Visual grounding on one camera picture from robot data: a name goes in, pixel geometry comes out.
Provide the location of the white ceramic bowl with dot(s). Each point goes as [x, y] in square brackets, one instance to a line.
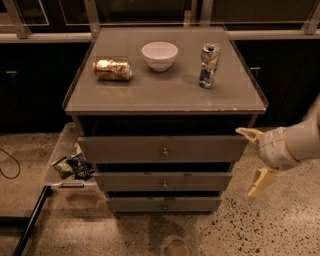
[159, 56]

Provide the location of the clear plastic storage bin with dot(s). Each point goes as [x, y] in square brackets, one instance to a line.
[66, 147]

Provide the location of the brass top drawer knob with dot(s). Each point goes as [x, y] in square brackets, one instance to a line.
[165, 152]

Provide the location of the grey middle drawer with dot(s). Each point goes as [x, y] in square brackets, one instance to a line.
[163, 181]

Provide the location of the black floor rail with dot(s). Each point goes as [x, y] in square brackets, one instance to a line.
[31, 221]

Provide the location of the dark blue snack bag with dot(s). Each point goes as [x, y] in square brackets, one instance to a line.
[81, 168]

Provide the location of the grey bottom drawer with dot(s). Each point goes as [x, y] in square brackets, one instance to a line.
[164, 204]

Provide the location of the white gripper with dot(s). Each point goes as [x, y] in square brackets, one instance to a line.
[274, 148]

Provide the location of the gold crushed soda can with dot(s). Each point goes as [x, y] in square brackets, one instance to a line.
[112, 69]

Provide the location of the grey drawer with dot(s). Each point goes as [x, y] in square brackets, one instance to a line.
[147, 149]
[164, 204]
[163, 181]

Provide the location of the grey top drawer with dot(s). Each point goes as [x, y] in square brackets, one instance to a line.
[147, 149]

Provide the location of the grey drawer cabinet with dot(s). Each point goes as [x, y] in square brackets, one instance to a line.
[168, 103]

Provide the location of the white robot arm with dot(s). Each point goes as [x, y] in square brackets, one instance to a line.
[305, 138]

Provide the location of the green snack bag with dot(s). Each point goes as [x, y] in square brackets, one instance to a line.
[63, 168]

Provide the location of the blue silver upright can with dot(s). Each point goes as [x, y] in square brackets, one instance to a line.
[210, 55]

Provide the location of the metal railing frame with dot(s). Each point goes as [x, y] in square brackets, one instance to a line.
[79, 20]

